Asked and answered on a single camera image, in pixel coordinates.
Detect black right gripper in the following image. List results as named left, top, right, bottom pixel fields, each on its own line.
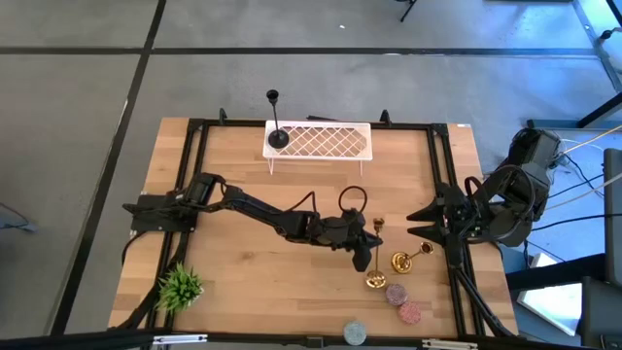
left=406, top=183, right=480, bottom=247

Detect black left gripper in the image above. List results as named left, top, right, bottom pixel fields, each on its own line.
left=318, top=208, right=385, bottom=273

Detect gold candlestick holder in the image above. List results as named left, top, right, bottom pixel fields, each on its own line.
left=364, top=217, right=389, bottom=291
left=390, top=240, right=435, bottom=275

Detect purple glitter round candle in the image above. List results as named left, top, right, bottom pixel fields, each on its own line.
left=385, top=283, right=409, bottom=307

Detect pink glitter round candle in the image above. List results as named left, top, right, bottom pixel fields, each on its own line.
left=397, top=300, right=423, bottom=326

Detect blue glitter round candle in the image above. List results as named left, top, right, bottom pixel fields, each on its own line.
left=342, top=320, right=368, bottom=347

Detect black candlestick holder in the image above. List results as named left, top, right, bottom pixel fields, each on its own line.
left=265, top=88, right=291, bottom=151

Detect black floor beam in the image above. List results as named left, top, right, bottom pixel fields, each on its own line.
left=504, top=252, right=608, bottom=293

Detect white floor panel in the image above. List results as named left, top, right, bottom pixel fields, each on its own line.
left=516, top=281, right=584, bottom=337

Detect grey cabinet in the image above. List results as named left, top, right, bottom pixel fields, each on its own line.
left=604, top=148, right=622, bottom=288

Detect green artificial plant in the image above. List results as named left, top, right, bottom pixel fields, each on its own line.
left=155, top=261, right=206, bottom=313

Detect dark grey box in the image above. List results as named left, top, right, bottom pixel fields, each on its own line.
left=580, top=276, right=622, bottom=350

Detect black stand leg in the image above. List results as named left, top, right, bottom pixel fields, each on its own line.
left=527, top=91, right=622, bottom=130

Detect black tripod leg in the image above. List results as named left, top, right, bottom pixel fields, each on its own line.
left=396, top=0, right=419, bottom=23

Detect black front beam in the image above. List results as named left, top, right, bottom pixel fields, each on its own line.
left=0, top=329, right=622, bottom=350

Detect grey floor object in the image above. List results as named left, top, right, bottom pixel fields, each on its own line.
left=0, top=201, right=39, bottom=233

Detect white wire rack shelf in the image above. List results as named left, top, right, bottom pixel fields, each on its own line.
left=261, top=120, right=374, bottom=177

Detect silver bracket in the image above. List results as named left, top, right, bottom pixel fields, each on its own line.
left=421, top=338, right=479, bottom=350
left=152, top=332, right=209, bottom=345

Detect black floor cable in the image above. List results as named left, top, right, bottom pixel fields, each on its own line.
left=529, top=212, right=622, bottom=232

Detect beige floor cable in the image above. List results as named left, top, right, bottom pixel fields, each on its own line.
left=543, top=172, right=622, bottom=211

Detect yellow floor cable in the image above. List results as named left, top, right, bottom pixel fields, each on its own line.
left=558, top=123, right=622, bottom=155

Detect black aluminium table frame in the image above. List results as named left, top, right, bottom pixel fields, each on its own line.
left=116, top=107, right=519, bottom=341

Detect grey metal rail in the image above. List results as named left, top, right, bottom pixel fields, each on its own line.
left=572, top=0, right=622, bottom=93

